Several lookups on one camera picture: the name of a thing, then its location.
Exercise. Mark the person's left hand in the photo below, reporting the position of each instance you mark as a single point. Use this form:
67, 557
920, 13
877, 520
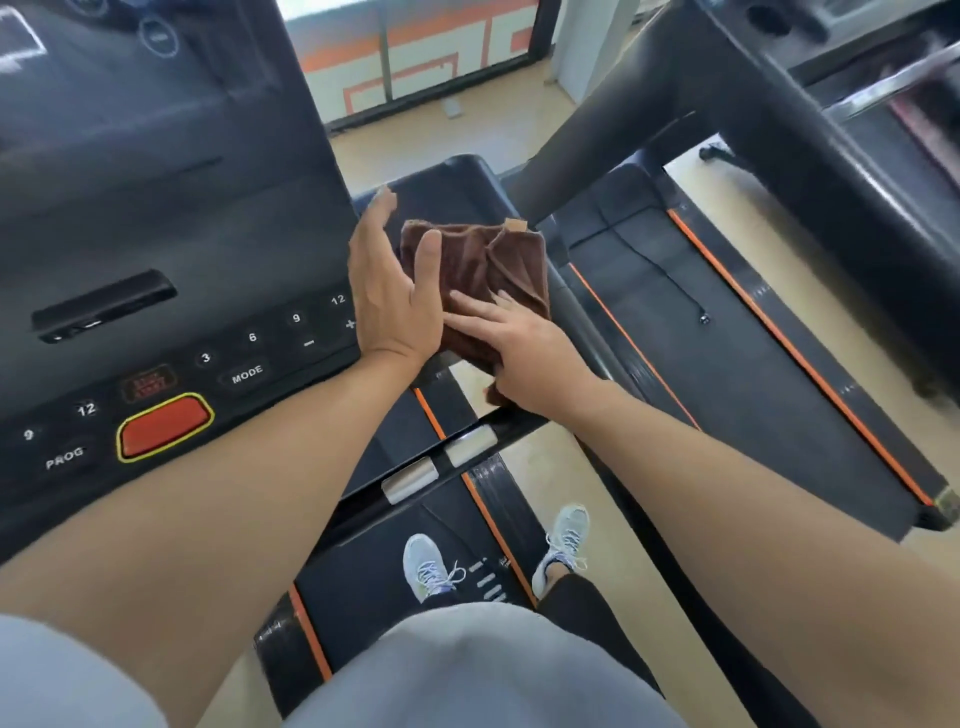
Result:
390, 300

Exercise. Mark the person's right hand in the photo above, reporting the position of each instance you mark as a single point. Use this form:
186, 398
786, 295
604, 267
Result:
536, 367

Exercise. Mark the brown microfibre cloth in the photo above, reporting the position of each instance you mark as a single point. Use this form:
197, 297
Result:
480, 262

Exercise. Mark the black treadmill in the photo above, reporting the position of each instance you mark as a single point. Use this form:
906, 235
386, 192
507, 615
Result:
750, 360
150, 187
937, 150

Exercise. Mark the person's left forearm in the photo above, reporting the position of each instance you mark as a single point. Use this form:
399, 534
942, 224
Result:
210, 510

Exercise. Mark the person's right forearm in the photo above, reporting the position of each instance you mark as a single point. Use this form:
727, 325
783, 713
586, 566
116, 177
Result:
787, 555

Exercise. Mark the person's right grey shoe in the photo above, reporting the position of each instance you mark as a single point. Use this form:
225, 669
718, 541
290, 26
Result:
566, 540

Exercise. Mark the person's grey shoe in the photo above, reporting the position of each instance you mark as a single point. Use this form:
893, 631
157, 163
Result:
566, 540
427, 566

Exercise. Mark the person's left grey shoe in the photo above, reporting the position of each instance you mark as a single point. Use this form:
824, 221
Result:
427, 566

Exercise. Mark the person's grey shirt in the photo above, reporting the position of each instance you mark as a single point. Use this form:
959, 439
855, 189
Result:
480, 675

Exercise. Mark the orange patterned parapet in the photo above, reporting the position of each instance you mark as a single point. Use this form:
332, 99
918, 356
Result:
420, 60

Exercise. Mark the white column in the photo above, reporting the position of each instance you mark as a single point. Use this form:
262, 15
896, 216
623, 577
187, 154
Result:
596, 45

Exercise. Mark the grey metal floor bracket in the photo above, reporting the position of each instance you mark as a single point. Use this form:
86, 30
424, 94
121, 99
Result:
451, 108

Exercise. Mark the black window frame post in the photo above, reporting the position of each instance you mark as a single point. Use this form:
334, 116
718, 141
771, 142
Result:
545, 26

